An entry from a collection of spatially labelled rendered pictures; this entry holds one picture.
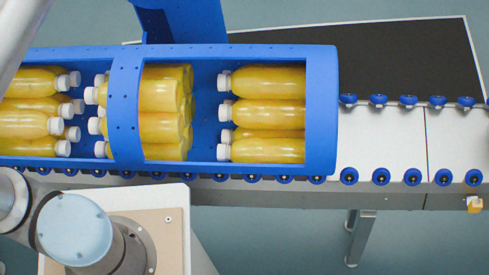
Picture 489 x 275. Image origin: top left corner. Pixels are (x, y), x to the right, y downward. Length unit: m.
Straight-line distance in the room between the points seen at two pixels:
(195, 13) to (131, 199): 0.70
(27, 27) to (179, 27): 1.11
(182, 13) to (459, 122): 0.81
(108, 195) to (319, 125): 0.45
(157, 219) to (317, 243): 1.24
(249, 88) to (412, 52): 1.36
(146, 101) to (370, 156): 0.55
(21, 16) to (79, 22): 2.33
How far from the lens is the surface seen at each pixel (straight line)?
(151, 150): 1.37
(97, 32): 2.97
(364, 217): 1.77
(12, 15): 0.71
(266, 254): 2.37
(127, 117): 1.27
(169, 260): 1.20
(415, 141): 1.53
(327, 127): 1.22
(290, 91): 1.33
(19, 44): 0.72
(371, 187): 1.47
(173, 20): 1.77
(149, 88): 1.30
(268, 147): 1.34
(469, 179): 1.48
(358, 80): 2.49
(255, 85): 1.33
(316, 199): 1.51
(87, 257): 1.02
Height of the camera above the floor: 2.30
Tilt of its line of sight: 65 degrees down
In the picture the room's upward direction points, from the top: 12 degrees counter-clockwise
